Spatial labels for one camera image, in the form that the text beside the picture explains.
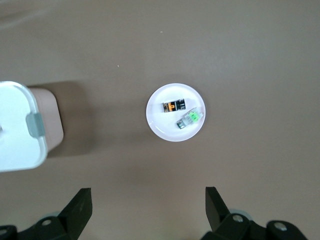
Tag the clear and green switch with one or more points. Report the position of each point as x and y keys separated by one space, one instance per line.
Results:
x=192 y=117

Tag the black and orange switch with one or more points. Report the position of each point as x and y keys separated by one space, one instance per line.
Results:
x=171 y=107

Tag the brown table mat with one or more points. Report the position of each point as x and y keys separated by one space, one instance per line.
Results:
x=225 y=50

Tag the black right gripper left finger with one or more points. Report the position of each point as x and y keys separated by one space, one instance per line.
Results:
x=72 y=217

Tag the pink box with white lid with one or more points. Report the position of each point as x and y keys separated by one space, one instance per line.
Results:
x=15 y=125

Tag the pale pink round plate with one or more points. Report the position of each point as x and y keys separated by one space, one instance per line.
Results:
x=172 y=132

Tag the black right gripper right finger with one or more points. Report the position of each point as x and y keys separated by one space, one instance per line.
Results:
x=225 y=225

